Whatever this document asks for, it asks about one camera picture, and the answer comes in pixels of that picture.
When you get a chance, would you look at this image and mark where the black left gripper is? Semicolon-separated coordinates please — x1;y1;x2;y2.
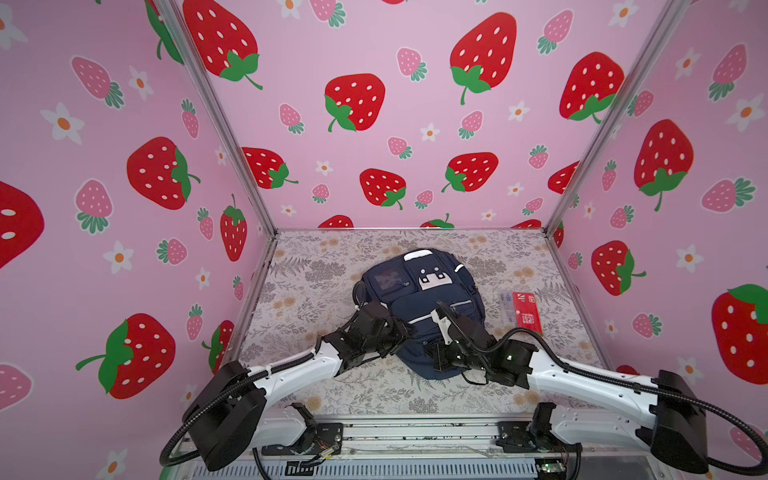
362;316;419;357

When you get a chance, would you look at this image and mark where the navy blue student backpack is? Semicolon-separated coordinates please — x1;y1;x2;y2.
353;249;485;380

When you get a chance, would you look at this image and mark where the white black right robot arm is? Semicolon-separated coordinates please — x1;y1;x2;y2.
425;303;709;474

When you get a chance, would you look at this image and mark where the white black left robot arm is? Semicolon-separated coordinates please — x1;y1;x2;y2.
160;303;415;471

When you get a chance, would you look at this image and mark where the red stationery package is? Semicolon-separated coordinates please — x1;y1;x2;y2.
512;292;542;334

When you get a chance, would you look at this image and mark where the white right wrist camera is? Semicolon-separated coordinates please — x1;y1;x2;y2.
431;310;454;345

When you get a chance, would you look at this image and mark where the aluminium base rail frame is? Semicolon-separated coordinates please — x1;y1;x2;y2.
161;405;675;479

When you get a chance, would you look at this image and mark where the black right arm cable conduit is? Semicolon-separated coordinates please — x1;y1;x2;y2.
479;326;768;478

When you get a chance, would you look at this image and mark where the aluminium corner post left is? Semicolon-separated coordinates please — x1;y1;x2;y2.
157;0;277;239

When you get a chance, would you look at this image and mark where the aluminium corner post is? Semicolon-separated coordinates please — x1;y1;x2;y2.
543;0;690;240
157;0;277;239

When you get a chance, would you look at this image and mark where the aluminium corner post right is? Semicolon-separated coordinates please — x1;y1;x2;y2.
543;0;690;240

